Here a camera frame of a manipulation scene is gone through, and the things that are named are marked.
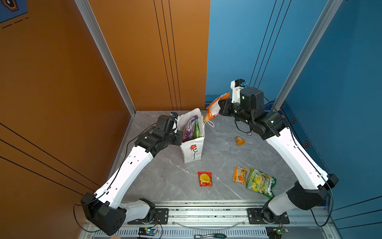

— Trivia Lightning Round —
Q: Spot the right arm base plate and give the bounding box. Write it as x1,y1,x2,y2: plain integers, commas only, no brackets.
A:
246,208,290,225

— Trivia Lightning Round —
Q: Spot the aluminium corner post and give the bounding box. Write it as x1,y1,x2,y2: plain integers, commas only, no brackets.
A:
273,0,343,112
75,0,136,117

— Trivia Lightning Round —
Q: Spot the Fox's berries candy bag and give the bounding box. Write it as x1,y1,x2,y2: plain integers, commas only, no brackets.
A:
183,116,199,142

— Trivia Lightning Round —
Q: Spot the red yellow snack packet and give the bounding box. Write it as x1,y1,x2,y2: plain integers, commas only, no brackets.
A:
198,171,212,187

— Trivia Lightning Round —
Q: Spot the small orange snack packet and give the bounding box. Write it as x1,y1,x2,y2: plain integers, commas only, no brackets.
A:
232,166,249,185

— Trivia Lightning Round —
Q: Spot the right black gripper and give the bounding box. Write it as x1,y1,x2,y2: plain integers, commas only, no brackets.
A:
216,98,254,127

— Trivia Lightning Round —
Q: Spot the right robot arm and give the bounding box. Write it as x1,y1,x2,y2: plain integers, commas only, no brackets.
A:
218,87,339,224

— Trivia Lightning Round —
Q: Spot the green Lays chips bag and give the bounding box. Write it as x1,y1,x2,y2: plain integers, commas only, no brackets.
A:
192,119,202,139

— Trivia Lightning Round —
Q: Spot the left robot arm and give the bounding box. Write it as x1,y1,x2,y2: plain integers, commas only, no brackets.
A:
79,112,183,236

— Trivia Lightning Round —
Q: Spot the right aluminium corner post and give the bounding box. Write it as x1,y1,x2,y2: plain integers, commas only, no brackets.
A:
273,0,343,112

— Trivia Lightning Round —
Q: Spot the aluminium rail frame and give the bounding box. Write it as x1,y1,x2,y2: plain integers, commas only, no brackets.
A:
111,200,341,239

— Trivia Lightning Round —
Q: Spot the long orange snack packet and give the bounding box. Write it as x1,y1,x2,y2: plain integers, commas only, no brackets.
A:
204,93,231,123

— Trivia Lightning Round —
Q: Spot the left green circuit board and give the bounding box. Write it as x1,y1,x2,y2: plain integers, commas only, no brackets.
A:
138,228,159,238

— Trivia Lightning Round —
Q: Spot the green handled screwdriver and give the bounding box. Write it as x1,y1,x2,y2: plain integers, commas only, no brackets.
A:
194,233,227,239

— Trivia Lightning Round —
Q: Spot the left aluminium corner post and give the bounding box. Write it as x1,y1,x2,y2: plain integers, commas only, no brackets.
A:
75,0,136,117

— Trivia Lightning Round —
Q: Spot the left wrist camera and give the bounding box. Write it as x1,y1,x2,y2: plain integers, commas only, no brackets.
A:
170,112,179,120

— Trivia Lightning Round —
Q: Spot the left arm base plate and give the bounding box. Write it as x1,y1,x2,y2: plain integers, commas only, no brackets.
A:
127,208,169,225

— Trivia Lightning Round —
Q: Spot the white paper bag with flower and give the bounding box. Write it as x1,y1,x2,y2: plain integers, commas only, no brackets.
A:
178,108,207,163

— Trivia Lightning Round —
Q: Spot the tiny orange candy packet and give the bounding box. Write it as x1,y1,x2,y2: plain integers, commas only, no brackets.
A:
235,136,245,146

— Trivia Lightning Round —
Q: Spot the green yellow snack bag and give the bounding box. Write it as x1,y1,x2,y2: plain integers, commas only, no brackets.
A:
246,167,277,199

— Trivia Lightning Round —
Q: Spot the right circuit board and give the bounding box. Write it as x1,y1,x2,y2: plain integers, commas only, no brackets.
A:
266,227,289,239

